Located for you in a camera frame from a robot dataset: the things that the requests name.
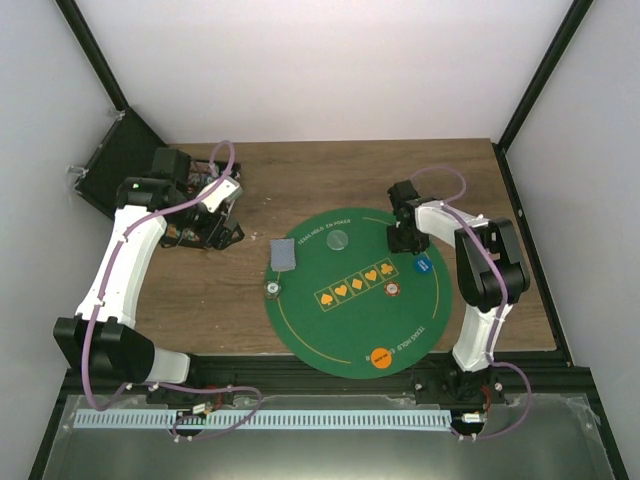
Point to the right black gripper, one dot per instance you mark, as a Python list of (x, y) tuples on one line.
[(396, 247)]

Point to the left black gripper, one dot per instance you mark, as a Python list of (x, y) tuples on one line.
[(207, 233)]

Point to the blue small blind button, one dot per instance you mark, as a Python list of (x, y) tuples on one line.
[(423, 265)]

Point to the clear dealer button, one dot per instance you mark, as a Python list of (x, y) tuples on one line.
[(337, 240)]

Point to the orange big blind button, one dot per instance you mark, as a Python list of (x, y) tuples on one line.
[(381, 358)]

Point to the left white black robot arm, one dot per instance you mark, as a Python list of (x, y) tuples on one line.
[(100, 339)]

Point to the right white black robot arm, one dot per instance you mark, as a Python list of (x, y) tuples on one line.
[(491, 271)]

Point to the round green poker mat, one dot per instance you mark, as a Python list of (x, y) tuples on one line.
[(332, 311)]

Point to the black poker chip case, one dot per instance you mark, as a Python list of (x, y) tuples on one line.
[(133, 166)]

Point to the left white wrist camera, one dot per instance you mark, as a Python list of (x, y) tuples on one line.
[(221, 198)]

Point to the light blue slotted cable duct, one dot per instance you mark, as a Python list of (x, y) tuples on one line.
[(418, 420)]

